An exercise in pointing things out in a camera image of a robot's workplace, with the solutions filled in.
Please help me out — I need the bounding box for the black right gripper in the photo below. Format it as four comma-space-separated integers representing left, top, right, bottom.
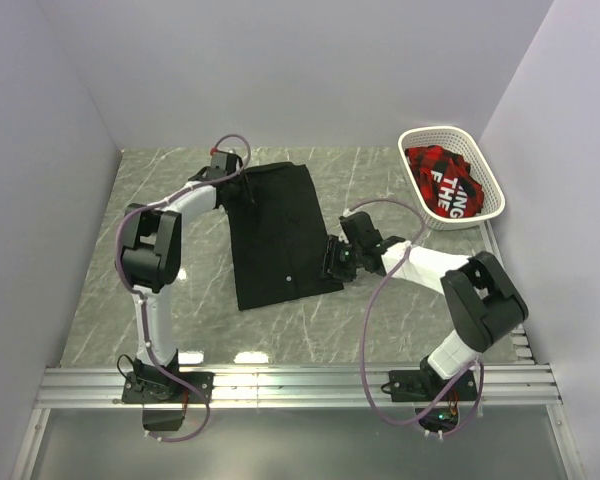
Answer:
312, 234, 364, 283

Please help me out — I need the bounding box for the black long sleeve shirt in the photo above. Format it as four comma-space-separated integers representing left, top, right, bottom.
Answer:
225, 162, 344, 311

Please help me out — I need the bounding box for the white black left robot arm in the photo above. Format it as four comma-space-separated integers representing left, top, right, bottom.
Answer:
114, 162, 245, 402

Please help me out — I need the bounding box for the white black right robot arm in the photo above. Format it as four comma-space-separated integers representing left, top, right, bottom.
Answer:
323, 235, 529, 401

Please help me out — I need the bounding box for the red black plaid shirt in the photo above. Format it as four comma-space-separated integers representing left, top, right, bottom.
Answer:
404, 145, 485, 219

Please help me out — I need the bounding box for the white plastic laundry basket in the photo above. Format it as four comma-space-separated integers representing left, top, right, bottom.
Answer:
398, 126, 506, 230

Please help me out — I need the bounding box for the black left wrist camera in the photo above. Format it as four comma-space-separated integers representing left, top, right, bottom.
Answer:
209, 147, 244, 176

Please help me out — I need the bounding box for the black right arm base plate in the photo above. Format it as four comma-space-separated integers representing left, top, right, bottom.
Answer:
381, 369, 484, 437

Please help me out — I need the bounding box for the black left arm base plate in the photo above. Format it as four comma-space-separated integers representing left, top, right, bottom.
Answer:
121, 372, 214, 433

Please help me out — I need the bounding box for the aluminium rail frame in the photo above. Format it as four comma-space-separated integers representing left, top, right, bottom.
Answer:
9, 219, 581, 480

